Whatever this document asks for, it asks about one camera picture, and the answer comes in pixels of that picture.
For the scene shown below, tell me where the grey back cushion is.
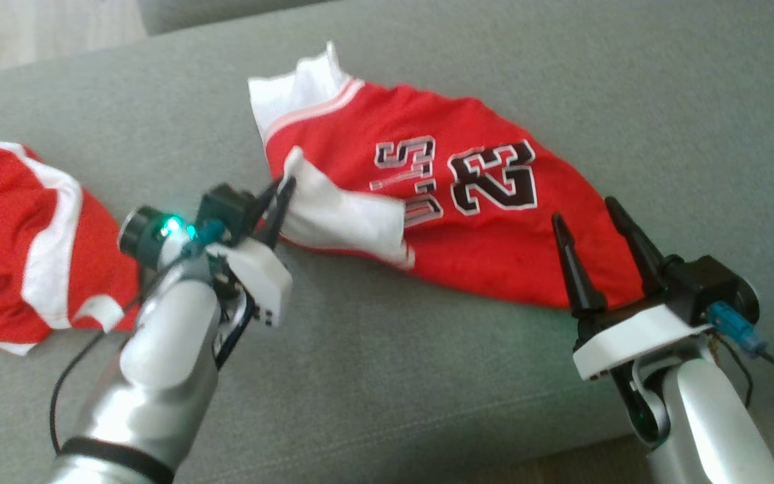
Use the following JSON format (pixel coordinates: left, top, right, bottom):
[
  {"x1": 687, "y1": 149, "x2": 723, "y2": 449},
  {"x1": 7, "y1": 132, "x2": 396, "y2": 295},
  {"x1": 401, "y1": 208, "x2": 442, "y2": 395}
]
[{"x1": 137, "y1": 0, "x2": 335, "y2": 36}]

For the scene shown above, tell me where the grey and yellow sofa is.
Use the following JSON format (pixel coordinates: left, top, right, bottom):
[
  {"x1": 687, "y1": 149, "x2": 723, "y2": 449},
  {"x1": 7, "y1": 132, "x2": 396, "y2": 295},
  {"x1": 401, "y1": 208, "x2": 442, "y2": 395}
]
[{"x1": 0, "y1": 0, "x2": 774, "y2": 484}]

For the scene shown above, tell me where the red Bulls 23 jersey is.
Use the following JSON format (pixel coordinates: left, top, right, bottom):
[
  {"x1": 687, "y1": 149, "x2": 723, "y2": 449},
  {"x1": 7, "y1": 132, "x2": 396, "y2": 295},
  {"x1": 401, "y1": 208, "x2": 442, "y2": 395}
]
[{"x1": 247, "y1": 42, "x2": 647, "y2": 311}]

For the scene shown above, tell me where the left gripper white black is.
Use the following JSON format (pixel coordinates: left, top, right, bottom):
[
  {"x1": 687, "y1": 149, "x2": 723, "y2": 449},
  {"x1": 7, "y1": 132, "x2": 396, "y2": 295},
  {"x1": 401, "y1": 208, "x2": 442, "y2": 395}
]
[{"x1": 118, "y1": 175, "x2": 298, "y2": 329}]

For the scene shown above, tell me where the right camera cable teal plug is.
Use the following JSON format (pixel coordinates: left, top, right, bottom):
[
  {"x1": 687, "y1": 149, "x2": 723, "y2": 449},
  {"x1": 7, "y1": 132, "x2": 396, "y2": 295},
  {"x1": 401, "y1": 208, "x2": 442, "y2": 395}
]
[{"x1": 706, "y1": 302, "x2": 774, "y2": 386}]

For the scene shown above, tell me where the camera cable teal plug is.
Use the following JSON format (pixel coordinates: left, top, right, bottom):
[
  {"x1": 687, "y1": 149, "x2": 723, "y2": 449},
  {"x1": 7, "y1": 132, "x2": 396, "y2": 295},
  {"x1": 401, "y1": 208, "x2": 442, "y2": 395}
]
[
  {"x1": 50, "y1": 218, "x2": 226, "y2": 459},
  {"x1": 706, "y1": 302, "x2": 774, "y2": 386}
]

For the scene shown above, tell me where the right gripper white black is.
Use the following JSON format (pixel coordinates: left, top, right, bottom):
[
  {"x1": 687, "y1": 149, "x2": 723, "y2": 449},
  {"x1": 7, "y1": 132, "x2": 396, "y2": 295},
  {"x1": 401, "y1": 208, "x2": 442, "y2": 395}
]
[{"x1": 552, "y1": 196, "x2": 711, "y2": 448}]

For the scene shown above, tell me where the left camera cable teal plug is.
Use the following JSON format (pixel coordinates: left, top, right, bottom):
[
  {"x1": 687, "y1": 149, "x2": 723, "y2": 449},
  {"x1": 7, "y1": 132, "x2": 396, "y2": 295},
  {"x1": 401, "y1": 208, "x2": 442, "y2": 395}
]
[{"x1": 50, "y1": 218, "x2": 226, "y2": 459}]

